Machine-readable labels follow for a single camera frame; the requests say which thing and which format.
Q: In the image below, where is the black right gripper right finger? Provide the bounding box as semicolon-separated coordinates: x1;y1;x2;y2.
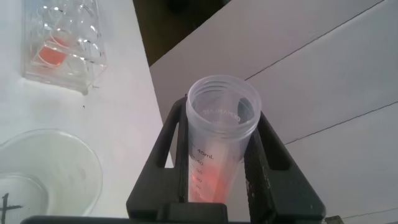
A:
244;111;326;224

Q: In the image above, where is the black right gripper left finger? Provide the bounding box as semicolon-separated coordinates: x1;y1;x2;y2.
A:
126;96;189;220

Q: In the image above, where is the clear plastic beaker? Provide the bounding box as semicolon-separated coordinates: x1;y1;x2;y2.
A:
0;129;104;224

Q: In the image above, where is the test tube with red pigment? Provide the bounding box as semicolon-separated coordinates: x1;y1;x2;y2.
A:
37;29;74;68
185;74;262;205

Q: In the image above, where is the clear acrylic test tube rack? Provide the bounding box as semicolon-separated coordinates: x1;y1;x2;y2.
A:
21;0;108;96

